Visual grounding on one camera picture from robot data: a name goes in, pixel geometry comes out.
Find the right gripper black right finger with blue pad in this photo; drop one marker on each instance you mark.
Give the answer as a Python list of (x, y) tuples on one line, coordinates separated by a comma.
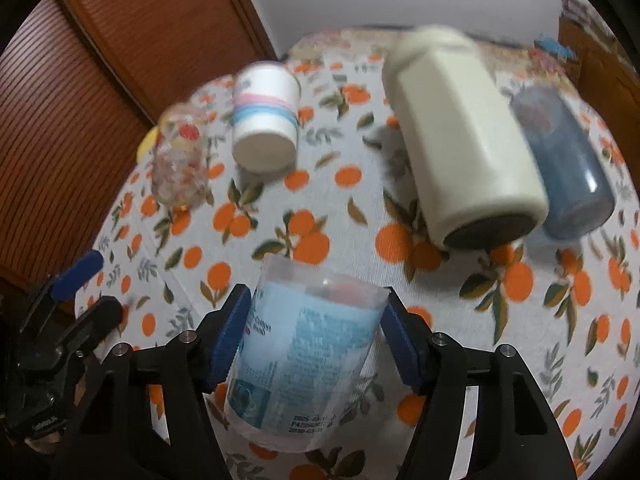
[(516, 434)]

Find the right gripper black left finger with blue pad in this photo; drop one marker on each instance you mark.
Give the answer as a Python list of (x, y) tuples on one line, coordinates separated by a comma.
[(152, 415)]

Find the clear plastic cup blue label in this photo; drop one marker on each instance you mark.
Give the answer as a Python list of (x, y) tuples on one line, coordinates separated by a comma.
[(306, 337)]

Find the translucent blue plastic cup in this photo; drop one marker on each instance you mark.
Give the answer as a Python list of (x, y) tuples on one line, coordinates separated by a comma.
[(579, 194)]

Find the cream faceted ceramic cup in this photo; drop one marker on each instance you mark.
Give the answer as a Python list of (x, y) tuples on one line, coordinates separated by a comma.
[(477, 180)]

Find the white paper cup striped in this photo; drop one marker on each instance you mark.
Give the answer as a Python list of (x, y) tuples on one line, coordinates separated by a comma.
[(265, 101)]

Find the orange print tablecloth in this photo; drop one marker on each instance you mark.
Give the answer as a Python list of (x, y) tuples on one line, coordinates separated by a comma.
[(571, 309)]

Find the clear glass floral print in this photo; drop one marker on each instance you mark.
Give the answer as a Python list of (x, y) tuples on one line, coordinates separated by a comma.
[(179, 165)]

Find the yellow sponge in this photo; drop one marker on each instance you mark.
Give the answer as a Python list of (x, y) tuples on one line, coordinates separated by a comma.
[(147, 144)]

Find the brown louvered wardrobe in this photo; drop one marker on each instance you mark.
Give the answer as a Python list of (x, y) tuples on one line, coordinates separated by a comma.
[(82, 81)]

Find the floral bed blanket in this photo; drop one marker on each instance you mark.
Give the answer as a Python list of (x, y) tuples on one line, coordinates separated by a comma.
[(403, 45)]

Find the wooden sideboard cabinet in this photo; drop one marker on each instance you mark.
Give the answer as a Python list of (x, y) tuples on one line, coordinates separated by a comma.
[(601, 70)]

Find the blue plastic bag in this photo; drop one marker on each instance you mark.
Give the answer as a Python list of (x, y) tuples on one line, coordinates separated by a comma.
[(554, 48)]

